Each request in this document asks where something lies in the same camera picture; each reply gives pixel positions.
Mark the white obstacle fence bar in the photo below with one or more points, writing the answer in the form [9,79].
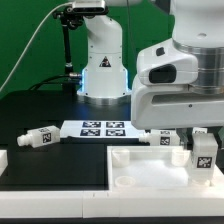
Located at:
[193,201]

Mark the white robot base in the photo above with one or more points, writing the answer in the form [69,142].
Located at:
[104,79]

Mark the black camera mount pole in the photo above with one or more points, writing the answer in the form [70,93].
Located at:
[69,21]

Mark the white square table top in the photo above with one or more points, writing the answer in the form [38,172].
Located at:
[158,167]

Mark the white marker tag sheet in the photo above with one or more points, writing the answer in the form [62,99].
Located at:
[98,129]

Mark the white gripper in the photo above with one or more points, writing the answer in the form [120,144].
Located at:
[173,106]

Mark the silver camera on mount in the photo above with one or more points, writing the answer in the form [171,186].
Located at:
[89,6]

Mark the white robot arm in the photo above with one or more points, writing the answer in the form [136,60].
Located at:
[180,81]

